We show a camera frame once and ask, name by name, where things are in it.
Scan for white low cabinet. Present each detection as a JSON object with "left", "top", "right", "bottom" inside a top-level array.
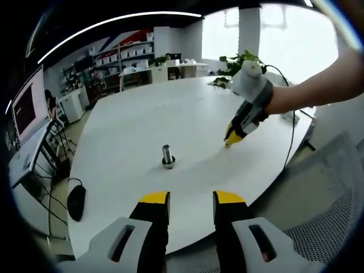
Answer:
[{"left": 152, "top": 60, "right": 209, "bottom": 82}]

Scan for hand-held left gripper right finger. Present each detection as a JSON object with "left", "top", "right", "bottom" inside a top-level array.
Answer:
[{"left": 212, "top": 189, "right": 325, "bottom": 273}]

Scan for grey mesh office chair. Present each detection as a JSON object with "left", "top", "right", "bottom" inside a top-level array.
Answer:
[{"left": 250, "top": 130, "right": 364, "bottom": 265}]

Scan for curved ceiling light strip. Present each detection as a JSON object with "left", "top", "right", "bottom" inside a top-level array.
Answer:
[{"left": 38, "top": 11, "right": 202, "bottom": 64}]

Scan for potted green plant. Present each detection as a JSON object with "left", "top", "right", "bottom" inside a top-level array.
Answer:
[{"left": 218, "top": 50, "right": 268, "bottom": 84}]

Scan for white box appliance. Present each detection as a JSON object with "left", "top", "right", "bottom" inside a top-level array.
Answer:
[{"left": 58, "top": 86, "right": 90, "bottom": 125}]

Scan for shelving unit with white bins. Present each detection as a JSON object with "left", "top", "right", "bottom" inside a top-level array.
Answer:
[{"left": 61, "top": 28, "right": 156, "bottom": 78}]

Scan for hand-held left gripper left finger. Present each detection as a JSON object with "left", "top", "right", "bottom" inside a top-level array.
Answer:
[{"left": 56, "top": 191, "right": 171, "bottom": 273}]

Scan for bundle of black cables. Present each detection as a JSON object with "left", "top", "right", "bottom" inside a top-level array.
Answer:
[{"left": 31, "top": 125, "right": 77, "bottom": 237}]

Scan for white table wooden legs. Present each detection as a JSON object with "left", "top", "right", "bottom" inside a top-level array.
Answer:
[{"left": 118, "top": 67, "right": 153, "bottom": 92}]

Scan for small green plant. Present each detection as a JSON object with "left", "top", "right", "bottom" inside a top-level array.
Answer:
[{"left": 149, "top": 53, "right": 171, "bottom": 68}]

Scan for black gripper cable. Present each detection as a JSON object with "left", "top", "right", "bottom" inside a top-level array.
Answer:
[{"left": 264, "top": 64, "right": 297, "bottom": 169}]

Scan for black computer mouse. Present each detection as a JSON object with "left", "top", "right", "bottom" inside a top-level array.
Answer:
[{"left": 67, "top": 185, "right": 87, "bottom": 222}]

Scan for large steel threaded stud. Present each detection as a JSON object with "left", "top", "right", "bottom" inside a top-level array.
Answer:
[{"left": 161, "top": 144, "right": 177, "bottom": 169}]

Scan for computer monitor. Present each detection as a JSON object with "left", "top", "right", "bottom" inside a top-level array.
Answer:
[{"left": 10, "top": 64, "right": 49, "bottom": 144}]

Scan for white computer desk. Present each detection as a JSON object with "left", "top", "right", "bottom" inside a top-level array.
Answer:
[{"left": 7, "top": 121, "right": 55, "bottom": 189}]

